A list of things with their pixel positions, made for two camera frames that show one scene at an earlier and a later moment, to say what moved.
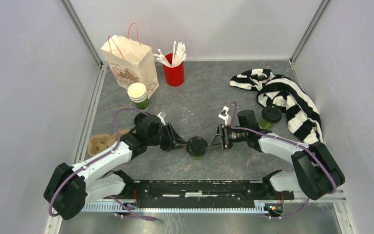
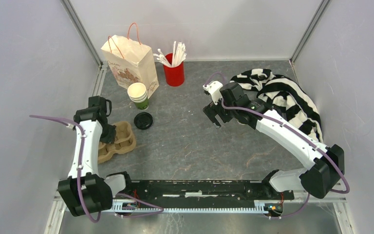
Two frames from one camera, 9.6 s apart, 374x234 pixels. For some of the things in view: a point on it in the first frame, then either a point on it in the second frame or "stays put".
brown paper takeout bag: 128,61 stays put
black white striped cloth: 303,118 stays put
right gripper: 221,137 -> 212,109
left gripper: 171,133 -> 110,137
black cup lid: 138,119 stays put
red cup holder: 174,75 stays put
